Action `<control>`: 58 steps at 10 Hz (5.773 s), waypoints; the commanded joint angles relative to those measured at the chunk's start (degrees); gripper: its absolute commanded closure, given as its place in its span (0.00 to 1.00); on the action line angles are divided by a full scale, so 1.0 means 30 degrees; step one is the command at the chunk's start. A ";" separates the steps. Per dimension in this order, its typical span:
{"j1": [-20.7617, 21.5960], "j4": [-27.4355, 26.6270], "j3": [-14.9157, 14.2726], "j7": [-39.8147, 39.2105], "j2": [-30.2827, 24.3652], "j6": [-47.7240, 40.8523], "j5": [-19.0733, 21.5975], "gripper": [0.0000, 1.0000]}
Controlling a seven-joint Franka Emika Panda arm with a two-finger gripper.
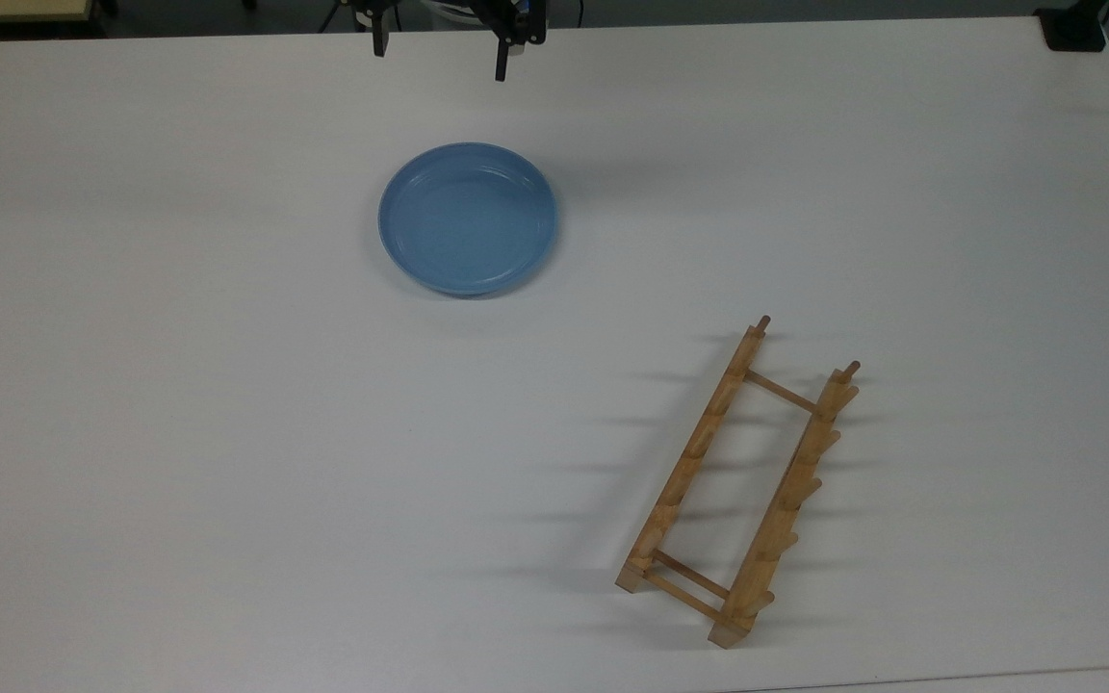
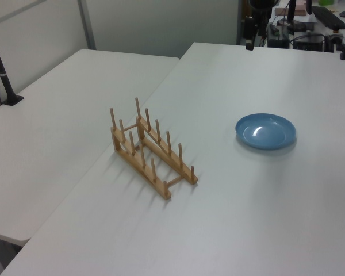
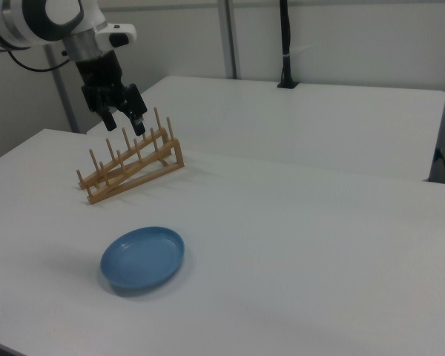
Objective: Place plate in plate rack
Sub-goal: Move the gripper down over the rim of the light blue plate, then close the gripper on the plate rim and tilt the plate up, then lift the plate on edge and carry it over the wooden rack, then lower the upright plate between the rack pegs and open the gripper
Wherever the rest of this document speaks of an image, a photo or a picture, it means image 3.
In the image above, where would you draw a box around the blue plastic plate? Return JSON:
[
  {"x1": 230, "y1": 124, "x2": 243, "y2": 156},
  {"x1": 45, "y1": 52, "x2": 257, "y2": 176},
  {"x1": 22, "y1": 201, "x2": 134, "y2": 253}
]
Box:
[{"x1": 99, "y1": 225, "x2": 186, "y2": 290}]

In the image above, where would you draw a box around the wooden plate rack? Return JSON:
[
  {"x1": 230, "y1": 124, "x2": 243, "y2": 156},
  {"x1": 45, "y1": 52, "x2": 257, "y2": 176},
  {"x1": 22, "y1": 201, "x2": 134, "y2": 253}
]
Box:
[{"x1": 76, "y1": 107, "x2": 185, "y2": 205}]

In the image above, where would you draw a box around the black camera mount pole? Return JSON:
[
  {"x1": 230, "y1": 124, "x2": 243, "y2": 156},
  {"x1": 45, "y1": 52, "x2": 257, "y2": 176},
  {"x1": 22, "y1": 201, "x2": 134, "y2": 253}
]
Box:
[{"x1": 277, "y1": 0, "x2": 300, "y2": 90}]

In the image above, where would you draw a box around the grey wall panel post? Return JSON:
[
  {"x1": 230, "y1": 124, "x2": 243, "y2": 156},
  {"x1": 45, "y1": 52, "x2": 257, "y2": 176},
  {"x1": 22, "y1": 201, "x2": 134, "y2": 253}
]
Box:
[{"x1": 217, "y1": 0, "x2": 243, "y2": 80}]

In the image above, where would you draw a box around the white back table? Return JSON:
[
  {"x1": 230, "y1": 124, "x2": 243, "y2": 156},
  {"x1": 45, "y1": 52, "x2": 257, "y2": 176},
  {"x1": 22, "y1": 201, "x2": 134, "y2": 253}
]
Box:
[{"x1": 86, "y1": 76, "x2": 445, "y2": 182}]

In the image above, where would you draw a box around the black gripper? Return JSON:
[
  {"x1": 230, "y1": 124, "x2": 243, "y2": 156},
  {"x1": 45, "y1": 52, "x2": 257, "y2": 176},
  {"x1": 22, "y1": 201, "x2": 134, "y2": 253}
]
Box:
[{"x1": 75, "y1": 51, "x2": 147, "y2": 136}]

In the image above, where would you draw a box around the black cable at table edge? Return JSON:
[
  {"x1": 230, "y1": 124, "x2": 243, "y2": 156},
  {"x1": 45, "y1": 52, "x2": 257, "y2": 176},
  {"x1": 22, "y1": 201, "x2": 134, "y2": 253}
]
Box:
[{"x1": 434, "y1": 148, "x2": 445, "y2": 184}]

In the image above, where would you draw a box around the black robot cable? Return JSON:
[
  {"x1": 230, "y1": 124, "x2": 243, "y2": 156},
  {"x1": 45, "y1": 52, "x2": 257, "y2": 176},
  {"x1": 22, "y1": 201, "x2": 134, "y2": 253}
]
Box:
[{"x1": 7, "y1": 50, "x2": 74, "y2": 72}]

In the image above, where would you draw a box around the grey metal post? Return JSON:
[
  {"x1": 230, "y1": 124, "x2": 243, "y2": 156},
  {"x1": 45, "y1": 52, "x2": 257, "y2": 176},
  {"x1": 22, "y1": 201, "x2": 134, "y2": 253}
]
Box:
[{"x1": 43, "y1": 43, "x2": 79, "y2": 134}]

